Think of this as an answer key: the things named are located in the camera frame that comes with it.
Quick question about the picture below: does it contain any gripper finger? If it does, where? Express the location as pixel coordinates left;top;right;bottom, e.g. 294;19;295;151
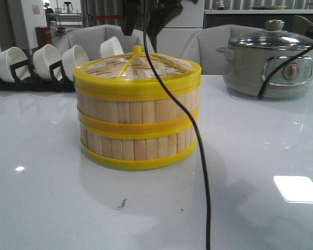
121;0;142;35
147;1;183;36

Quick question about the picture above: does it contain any bamboo steamer lid yellow rim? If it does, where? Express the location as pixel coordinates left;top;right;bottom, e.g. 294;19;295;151
73;46;201;101

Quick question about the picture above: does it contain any bamboo steamer tier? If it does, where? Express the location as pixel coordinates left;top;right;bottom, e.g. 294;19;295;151
79;122;200;171
77;89;192;135

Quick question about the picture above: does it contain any white bowl far right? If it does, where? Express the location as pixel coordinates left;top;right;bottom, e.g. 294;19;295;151
100;36;124;58

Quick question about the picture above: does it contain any white bowl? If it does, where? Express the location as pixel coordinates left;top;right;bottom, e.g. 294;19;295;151
62;45;89;81
100;36;124;58
0;47;28;83
33;44;62;81

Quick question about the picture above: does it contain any grey armchair left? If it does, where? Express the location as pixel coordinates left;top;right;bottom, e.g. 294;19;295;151
55;24;143;60

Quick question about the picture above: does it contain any grey armchair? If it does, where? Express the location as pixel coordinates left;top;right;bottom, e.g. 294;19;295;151
55;24;143;60
180;24;260;75

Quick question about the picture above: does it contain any grey armchair right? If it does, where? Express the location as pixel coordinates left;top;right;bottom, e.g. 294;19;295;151
180;24;260;75

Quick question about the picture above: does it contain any grey electric cooking pot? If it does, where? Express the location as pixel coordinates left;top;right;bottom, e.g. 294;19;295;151
216;45;313;98

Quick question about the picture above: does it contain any glass pot lid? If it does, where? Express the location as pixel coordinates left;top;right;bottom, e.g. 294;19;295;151
228;19;313;49

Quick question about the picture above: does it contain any white bowl far left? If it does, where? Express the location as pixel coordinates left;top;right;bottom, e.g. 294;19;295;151
0;47;28;83

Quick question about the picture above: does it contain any black dish rack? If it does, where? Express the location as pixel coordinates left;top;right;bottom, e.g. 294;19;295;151
0;51;75;92

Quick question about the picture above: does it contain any black cable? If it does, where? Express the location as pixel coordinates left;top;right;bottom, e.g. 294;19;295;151
143;0;212;250
257;36;313;101

